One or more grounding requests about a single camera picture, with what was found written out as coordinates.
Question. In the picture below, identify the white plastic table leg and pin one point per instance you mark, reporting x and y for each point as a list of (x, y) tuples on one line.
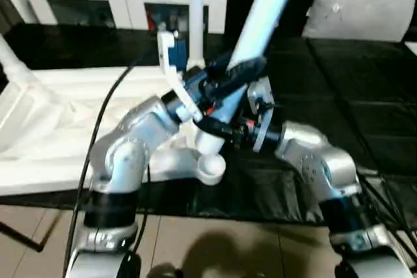
[(260, 21), (196, 14), (13, 63)]

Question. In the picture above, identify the white plastic table top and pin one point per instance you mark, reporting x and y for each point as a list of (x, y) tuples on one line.
[(49, 128)]

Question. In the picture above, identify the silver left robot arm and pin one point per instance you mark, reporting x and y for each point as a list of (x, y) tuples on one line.
[(130, 161)]

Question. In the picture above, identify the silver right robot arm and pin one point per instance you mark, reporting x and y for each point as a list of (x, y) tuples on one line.
[(319, 161)]

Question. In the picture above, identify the light grey cushion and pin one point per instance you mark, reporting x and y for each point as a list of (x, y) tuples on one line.
[(358, 14)]

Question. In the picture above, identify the brown rounded robot part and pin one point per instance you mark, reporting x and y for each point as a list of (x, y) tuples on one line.
[(164, 271)]

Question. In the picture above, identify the white flat board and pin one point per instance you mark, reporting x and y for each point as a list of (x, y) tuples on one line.
[(412, 46)]

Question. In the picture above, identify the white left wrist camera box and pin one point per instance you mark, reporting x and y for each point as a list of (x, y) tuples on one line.
[(166, 63)]

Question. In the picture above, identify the black metal frame bar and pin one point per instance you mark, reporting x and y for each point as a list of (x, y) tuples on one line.
[(19, 235)]

